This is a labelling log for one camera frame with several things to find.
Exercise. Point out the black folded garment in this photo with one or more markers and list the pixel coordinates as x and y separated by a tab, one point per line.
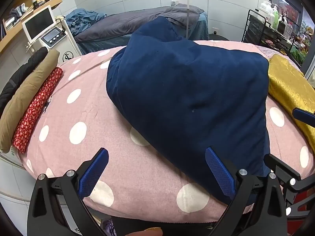
22	68

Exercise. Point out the wooden corner shelf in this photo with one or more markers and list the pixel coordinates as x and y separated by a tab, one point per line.
14	36

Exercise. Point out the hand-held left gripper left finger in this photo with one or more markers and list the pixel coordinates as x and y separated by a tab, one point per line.
94	172

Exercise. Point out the pink polka dot bed sheet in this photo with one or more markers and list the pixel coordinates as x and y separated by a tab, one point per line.
81	113

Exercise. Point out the yellow crinkled cloth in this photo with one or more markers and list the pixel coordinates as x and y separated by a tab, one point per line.
290	83

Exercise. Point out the massage bed with grey blanket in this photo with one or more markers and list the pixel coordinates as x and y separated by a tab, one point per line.
118	29

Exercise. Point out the white machine with screen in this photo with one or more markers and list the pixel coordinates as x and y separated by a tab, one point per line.
39	23

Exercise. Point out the red object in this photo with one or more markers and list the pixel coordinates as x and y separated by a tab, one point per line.
304	201

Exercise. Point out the group of bottles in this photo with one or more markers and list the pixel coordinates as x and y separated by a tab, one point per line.
273	14

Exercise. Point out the white cardboard box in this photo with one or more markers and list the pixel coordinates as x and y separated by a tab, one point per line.
9	154

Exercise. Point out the crumpled blue cloth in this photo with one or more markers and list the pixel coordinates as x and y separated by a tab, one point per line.
83	19

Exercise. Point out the person's left hand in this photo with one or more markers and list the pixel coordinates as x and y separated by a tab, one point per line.
145	232

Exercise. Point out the wall socket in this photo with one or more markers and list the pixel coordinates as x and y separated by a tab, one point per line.
215	30

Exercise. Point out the dark framed window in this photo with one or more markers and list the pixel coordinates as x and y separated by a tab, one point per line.
292	2

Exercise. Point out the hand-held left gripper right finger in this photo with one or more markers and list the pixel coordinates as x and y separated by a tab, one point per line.
220	174

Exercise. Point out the tan folded garment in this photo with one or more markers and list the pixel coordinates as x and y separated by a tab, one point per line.
22	91

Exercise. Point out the red floral folded cloth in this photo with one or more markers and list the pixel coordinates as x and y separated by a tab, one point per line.
37	108

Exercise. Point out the lilac patterned cloth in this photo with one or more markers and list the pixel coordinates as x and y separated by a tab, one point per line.
273	52

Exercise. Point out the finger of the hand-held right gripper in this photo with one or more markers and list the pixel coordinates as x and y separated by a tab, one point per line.
301	114
283	169

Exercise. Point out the small white object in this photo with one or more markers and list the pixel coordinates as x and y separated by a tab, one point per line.
174	2

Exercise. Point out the floor lamp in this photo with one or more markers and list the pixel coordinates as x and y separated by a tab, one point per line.
188	9

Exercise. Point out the navy blue garment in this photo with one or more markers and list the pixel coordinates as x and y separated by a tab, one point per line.
184	91

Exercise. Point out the folded grey duvet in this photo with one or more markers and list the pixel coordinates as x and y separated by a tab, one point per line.
182	13

